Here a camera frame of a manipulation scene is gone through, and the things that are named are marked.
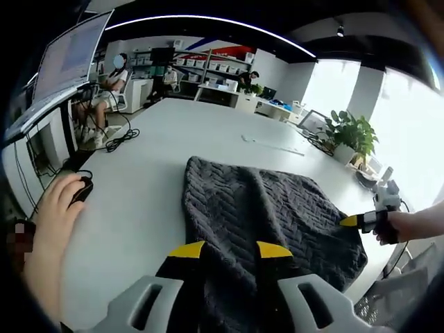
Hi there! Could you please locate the dark grey towel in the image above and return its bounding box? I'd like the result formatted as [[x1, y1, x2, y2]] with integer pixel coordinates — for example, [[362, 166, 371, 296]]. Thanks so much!
[[181, 155, 368, 333]]

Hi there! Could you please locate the small open laptop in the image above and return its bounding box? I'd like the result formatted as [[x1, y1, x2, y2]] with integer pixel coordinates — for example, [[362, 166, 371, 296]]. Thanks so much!
[[297, 109, 330, 135]]

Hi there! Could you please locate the open white laptop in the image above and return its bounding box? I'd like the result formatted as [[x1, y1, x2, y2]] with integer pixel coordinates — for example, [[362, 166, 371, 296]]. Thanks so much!
[[2, 9, 115, 142]]

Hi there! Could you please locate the person's right hand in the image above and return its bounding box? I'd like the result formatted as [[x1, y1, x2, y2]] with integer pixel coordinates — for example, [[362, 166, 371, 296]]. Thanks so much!
[[373, 210, 405, 246]]

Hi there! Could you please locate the dark round object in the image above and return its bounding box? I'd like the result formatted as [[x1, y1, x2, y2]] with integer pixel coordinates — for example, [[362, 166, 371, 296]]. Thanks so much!
[[355, 169, 378, 189]]

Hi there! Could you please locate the green potted plant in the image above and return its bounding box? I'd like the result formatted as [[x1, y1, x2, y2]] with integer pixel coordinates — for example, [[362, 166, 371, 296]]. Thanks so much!
[[323, 109, 379, 166]]

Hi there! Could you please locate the grey mesh chair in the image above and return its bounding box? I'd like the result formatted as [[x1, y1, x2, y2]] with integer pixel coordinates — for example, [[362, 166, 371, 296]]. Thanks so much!
[[352, 242, 444, 329]]

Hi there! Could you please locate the thin white strip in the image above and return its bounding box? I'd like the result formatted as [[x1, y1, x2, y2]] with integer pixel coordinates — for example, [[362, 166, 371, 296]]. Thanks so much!
[[240, 134, 306, 157]]

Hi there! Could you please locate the black computer mouse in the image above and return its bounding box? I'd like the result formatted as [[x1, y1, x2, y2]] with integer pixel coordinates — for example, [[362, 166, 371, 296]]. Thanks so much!
[[68, 176, 94, 207]]

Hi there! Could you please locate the black laptop stand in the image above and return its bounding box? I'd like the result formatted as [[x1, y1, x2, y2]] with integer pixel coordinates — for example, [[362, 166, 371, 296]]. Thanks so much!
[[58, 96, 81, 164]]

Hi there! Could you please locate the white desk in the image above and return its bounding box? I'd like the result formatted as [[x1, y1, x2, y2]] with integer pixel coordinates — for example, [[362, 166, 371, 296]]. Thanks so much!
[[194, 82, 241, 109]]

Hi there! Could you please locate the white office chair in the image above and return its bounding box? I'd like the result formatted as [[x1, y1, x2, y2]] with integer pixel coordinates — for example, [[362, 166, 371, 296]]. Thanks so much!
[[103, 70, 135, 112]]

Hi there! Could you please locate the shelf with white boxes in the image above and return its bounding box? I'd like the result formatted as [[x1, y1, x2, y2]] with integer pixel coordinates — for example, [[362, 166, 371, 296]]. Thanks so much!
[[131, 40, 254, 87]]

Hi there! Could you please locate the long ceiling light strip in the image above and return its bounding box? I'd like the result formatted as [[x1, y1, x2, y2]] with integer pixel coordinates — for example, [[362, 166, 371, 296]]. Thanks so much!
[[103, 14, 317, 58]]

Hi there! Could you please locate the black cable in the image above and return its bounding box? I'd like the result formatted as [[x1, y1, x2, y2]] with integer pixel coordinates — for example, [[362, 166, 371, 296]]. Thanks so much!
[[83, 83, 141, 154]]

